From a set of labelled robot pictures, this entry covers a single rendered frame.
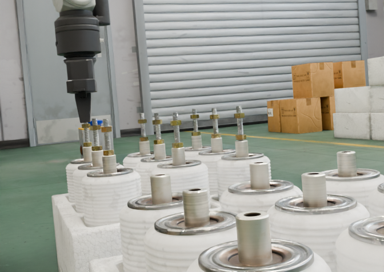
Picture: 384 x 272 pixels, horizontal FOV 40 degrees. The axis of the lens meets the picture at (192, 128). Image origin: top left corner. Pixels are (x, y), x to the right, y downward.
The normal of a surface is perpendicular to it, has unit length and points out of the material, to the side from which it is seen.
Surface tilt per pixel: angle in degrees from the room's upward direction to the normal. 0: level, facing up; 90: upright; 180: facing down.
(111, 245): 90
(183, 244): 57
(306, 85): 90
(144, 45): 90
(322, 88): 90
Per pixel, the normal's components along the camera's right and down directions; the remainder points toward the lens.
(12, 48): 0.35, 0.02
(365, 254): -0.70, -0.46
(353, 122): -0.93, 0.09
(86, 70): 0.14, 0.04
